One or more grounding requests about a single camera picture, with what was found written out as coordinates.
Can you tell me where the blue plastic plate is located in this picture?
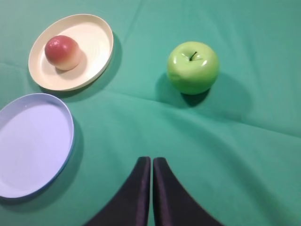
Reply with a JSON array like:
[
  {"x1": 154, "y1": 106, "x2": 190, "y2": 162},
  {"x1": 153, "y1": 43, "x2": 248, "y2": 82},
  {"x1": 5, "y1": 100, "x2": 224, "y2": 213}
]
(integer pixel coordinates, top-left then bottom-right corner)
[{"x1": 0, "y1": 93, "x2": 74, "y2": 199}]

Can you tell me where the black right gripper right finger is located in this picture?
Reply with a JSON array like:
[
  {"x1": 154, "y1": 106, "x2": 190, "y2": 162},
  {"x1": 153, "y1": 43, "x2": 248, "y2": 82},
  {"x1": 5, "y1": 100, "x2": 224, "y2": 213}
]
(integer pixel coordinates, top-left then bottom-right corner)
[{"x1": 152, "y1": 157, "x2": 222, "y2": 226}]

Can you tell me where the round reddish yellow bread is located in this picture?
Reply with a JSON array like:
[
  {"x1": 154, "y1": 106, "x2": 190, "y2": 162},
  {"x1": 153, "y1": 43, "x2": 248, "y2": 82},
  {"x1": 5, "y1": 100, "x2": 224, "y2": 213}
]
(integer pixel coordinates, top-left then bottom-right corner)
[{"x1": 44, "y1": 35, "x2": 82, "y2": 71}]

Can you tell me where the yellow plastic plate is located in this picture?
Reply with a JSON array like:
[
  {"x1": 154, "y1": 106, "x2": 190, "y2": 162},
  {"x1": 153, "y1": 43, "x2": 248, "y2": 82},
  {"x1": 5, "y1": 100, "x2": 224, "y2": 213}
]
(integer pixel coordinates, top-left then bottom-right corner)
[{"x1": 28, "y1": 14, "x2": 114, "y2": 91}]

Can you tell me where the green apple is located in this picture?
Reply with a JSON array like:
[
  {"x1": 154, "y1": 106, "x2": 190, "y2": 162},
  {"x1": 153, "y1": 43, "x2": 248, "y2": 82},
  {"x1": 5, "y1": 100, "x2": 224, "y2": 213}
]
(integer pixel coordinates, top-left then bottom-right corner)
[{"x1": 167, "y1": 41, "x2": 219, "y2": 95}]

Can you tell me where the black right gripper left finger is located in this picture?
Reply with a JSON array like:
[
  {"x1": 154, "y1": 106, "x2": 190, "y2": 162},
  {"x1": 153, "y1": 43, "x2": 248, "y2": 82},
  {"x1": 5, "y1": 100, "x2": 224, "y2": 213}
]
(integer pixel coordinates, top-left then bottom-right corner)
[{"x1": 85, "y1": 157, "x2": 151, "y2": 226}]

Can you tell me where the green table cloth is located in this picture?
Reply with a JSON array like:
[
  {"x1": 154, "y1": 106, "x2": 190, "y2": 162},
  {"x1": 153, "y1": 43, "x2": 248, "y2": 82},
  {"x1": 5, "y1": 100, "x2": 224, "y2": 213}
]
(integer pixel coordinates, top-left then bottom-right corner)
[{"x1": 0, "y1": 0, "x2": 301, "y2": 226}]

